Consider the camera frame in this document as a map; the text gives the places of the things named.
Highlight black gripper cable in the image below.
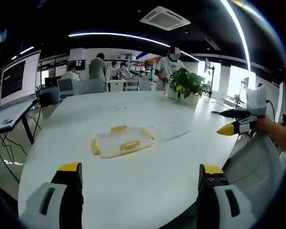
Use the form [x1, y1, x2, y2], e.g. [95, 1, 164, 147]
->
[265, 99, 276, 121]

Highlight grey mesh office chair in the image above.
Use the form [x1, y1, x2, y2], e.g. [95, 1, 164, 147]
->
[222, 133, 285, 217]

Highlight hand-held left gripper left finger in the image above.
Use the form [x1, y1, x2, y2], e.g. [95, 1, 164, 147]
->
[19, 162, 84, 229]

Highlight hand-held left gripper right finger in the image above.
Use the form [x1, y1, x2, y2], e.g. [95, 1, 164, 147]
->
[196, 163, 260, 229]

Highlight dark office chair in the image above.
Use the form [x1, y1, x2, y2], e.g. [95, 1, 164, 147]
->
[37, 85, 61, 107]

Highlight small background monitor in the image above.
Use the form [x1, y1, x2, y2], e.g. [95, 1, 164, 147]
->
[66, 59, 86, 71]

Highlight green potted plant white pot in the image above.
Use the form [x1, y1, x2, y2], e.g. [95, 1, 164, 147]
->
[167, 67, 212, 106]

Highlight black floor cables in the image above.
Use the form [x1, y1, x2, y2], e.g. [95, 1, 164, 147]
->
[0, 133, 29, 183]

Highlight clear box with yellow buckles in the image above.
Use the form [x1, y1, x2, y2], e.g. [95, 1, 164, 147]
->
[91, 125, 157, 160]

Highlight clear plastic lid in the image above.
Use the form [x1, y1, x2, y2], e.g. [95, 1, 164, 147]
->
[148, 119, 192, 142]

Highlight grey side desk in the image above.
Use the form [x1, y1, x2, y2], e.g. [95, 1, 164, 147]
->
[0, 98, 40, 146]

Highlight long ceiling light strip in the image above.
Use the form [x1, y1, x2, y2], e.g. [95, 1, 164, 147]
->
[220, 0, 251, 70]

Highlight monitor on black stand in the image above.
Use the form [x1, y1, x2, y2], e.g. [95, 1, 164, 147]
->
[204, 57, 216, 97]

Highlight curved ceiling light strip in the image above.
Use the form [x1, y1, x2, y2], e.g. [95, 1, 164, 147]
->
[68, 32, 171, 48]

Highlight laptop on stand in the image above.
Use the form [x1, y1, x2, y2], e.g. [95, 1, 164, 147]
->
[0, 50, 41, 108]

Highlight ceiling air conditioner vent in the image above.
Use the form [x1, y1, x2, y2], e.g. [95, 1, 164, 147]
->
[140, 6, 192, 31]

